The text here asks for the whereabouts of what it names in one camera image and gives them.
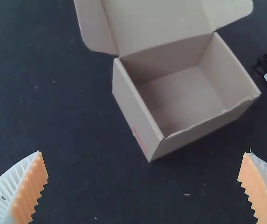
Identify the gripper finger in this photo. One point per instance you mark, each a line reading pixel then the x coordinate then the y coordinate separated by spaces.
pixel 261 193
pixel 19 193

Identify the cardboard box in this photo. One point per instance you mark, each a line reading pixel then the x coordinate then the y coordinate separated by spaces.
pixel 182 93

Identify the black mat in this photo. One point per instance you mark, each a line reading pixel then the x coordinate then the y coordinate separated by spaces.
pixel 54 93

